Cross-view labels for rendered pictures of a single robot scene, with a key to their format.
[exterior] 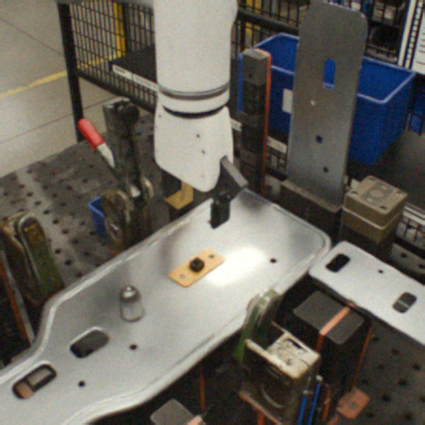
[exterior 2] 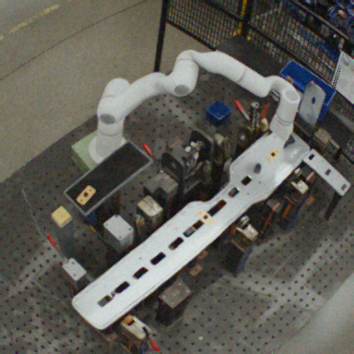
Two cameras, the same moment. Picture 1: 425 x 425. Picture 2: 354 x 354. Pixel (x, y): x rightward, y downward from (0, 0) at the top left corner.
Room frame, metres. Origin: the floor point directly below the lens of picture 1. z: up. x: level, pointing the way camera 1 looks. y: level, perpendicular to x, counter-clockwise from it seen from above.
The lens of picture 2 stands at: (-0.96, 0.68, 3.13)
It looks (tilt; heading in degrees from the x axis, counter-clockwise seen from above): 56 degrees down; 351
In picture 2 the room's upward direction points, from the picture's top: 10 degrees clockwise
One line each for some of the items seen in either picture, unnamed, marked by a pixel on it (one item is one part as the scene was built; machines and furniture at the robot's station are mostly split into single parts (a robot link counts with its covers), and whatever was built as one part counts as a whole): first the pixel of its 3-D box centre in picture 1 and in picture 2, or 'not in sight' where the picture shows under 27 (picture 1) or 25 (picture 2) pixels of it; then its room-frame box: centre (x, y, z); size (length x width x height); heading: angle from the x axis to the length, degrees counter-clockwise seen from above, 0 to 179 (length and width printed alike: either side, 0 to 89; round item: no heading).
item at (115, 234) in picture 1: (134, 271); (242, 148); (0.72, 0.14, 0.88); 0.07 x 0.06 x 0.35; 45
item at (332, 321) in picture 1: (314, 371); (300, 190); (0.53, -0.16, 0.84); 0.11 x 0.10 x 0.28; 45
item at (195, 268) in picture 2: not in sight; (187, 247); (0.21, 0.40, 0.84); 0.17 x 0.06 x 0.29; 45
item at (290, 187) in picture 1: (303, 256); (297, 146); (0.78, -0.17, 0.85); 0.12 x 0.03 x 0.30; 45
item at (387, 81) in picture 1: (323, 93); (306, 88); (0.98, -0.21, 1.10); 0.30 x 0.17 x 0.13; 53
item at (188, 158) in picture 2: not in sight; (183, 180); (0.49, 0.42, 0.94); 0.18 x 0.13 x 0.49; 135
